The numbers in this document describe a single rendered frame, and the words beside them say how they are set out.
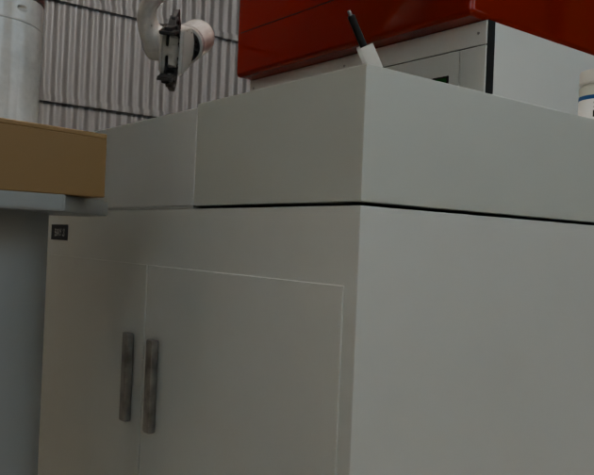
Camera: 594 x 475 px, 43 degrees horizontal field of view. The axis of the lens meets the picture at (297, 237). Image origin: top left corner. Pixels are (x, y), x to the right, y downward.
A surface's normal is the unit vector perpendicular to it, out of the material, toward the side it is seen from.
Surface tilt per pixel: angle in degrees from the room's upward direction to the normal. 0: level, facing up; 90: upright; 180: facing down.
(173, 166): 90
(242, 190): 90
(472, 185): 90
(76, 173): 90
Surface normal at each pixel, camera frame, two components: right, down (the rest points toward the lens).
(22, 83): 0.86, 0.00
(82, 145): 0.59, 0.02
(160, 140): -0.79, -0.04
